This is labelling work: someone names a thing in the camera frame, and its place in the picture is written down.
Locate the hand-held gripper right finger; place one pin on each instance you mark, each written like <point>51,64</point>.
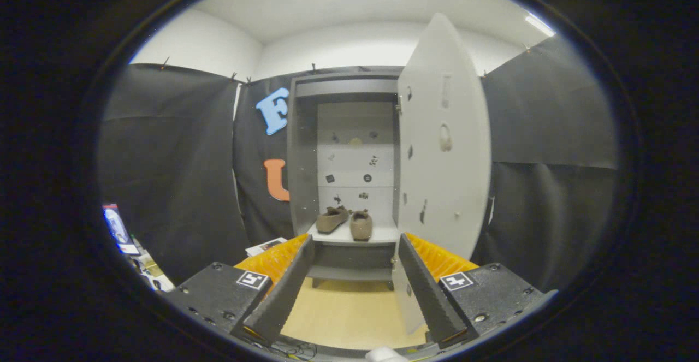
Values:
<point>428,296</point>

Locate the small ceiling light panel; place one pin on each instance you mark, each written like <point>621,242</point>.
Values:
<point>539,25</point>

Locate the white cover book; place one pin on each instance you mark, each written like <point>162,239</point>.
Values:
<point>265,246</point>

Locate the grey shoe cabinet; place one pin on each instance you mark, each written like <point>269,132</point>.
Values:
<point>303,160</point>

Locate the brown fuzzy shoe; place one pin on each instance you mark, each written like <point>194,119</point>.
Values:
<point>330,221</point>
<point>361,226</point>

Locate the blue and white printed card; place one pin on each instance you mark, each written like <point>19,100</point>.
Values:
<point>116,228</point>

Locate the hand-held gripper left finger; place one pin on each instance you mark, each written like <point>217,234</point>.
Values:
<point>286,291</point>

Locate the black backdrop cloth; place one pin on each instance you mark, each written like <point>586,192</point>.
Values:
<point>175,160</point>

